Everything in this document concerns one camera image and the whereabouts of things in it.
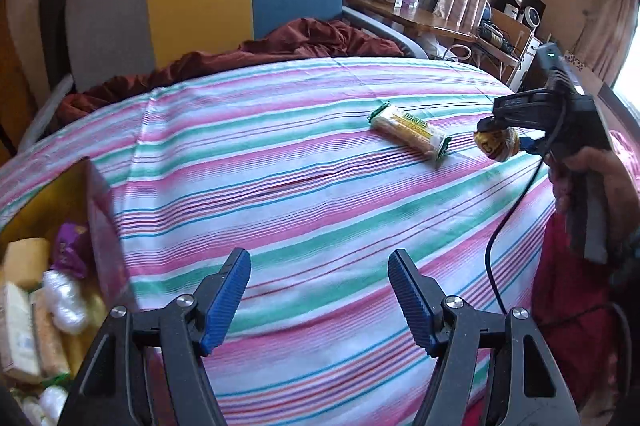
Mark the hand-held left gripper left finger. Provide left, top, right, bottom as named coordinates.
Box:
left=57, top=247, right=252, bottom=426

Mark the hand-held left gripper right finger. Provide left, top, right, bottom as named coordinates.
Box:
left=387, top=249, right=583, bottom=426

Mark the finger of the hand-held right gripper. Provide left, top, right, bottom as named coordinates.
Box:
left=476, top=89, right=568, bottom=134
left=517, top=133, right=548, bottom=154

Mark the chocolate chip cookie packet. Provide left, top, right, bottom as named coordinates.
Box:
left=472, top=126, right=523, bottom=162

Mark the yellow label cracker packet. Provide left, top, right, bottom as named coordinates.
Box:
left=367, top=101, right=451, bottom=168

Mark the maroon box with gold interior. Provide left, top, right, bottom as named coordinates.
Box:
left=0, top=156, right=133, bottom=426

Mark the white round snack packet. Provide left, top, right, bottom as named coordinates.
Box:
left=42, top=269, right=91, bottom=334
left=37, top=383, right=71, bottom=424

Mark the purple wrapper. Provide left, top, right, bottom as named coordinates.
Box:
left=50, top=222, right=91, bottom=279

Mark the cracker packet with green ends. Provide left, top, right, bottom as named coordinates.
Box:
left=30, top=289, right=73, bottom=379

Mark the yellow sponge cake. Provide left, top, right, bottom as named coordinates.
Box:
left=2, top=237, right=51, bottom=289

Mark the person's right hand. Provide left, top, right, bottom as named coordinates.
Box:
left=546, top=147, right=640, bottom=253

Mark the bin with plastic bag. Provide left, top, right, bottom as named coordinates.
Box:
left=430, top=39, right=473, bottom=62

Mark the dark shelf unit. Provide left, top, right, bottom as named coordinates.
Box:
left=495, top=0, right=547, bottom=37

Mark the striped bed sheet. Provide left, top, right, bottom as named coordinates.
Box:
left=0, top=56, right=640, bottom=426

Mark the wooden desk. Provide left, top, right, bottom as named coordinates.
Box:
left=345, top=0, right=478, bottom=57

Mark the person's red clothing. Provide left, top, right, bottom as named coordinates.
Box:
left=530, top=211, right=640, bottom=412

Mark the maroon blanket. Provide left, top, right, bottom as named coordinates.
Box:
left=55, top=17, right=406, bottom=127

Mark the wooden wardrobe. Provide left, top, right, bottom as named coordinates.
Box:
left=0, top=0, right=38, bottom=167

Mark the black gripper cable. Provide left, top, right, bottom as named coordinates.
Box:
left=486, top=99, right=633, bottom=387

